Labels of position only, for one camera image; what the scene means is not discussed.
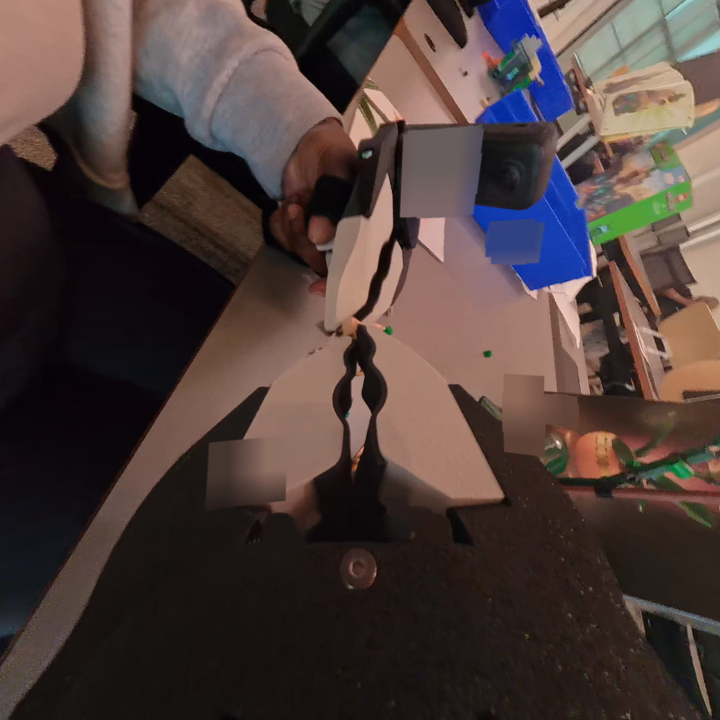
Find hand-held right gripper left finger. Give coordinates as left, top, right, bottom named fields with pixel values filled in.
left=243, top=337, right=362, bottom=532

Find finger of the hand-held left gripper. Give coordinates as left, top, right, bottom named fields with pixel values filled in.
left=323, top=174, right=403, bottom=335
left=360, top=241, right=422, bottom=324

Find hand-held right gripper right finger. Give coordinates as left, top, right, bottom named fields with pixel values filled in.
left=353, top=325, right=506, bottom=536

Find person's left forearm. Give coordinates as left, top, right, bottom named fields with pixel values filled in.
left=129, top=0, right=345, bottom=200

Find grey desk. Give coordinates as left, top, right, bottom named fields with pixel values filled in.
left=0, top=225, right=591, bottom=720

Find person's left hand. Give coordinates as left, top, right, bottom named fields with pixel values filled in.
left=269, top=118, right=362, bottom=296

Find white instruction booklet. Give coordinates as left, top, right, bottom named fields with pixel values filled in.
left=419, top=216, right=447, bottom=263

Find black monitor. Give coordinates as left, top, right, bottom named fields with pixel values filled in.
left=267, top=0, right=414, bottom=110

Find white table with wooden edge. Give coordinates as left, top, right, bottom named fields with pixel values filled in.
left=343, top=0, right=563, bottom=127

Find white crumpled paper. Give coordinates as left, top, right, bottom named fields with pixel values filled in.
left=526, top=278, right=584, bottom=352

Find small green brick model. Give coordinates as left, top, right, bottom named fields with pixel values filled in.
left=486, top=34, right=544, bottom=94

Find blue plastic bin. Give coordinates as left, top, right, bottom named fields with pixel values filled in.
left=477, top=0, right=575, bottom=122
left=474, top=90, right=597, bottom=291

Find person's dark trousers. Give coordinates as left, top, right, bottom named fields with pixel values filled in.
left=0, top=146, right=237, bottom=648

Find brown wooden table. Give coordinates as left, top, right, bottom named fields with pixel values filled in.
left=618, top=233, right=663, bottom=320
left=609, top=261, right=663, bottom=400

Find dark plant toy box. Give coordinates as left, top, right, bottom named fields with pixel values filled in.
left=478, top=392, right=720, bottom=617

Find green toy box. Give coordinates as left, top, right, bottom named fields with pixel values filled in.
left=574, top=141, right=694, bottom=246

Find pale toy box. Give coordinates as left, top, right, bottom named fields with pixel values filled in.
left=593, top=62, right=696, bottom=137

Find tan cardboard box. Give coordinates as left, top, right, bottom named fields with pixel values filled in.
left=657, top=303, right=720, bottom=401

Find white metal bar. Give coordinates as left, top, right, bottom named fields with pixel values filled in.
left=624, top=595, right=720, bottom=720

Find person's grey sweater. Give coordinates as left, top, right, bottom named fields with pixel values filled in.
left=0, top=0, right=138, bottom=217

